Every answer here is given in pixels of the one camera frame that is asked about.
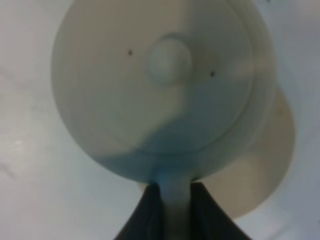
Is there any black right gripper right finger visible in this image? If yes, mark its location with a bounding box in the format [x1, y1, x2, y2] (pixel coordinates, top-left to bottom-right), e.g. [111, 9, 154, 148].
[186, 182, 248, 240]

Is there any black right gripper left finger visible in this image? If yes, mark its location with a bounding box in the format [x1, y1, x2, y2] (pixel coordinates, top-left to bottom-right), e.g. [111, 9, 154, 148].
[115, 184, 164, 240]

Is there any beige teapot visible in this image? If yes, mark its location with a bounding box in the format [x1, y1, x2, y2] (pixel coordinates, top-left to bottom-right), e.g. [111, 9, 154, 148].
[51, 0, 276, 240]

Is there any beige teapot saucer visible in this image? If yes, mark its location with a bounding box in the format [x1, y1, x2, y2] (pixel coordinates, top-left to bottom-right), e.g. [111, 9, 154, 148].
[136, 84, 296, 221]

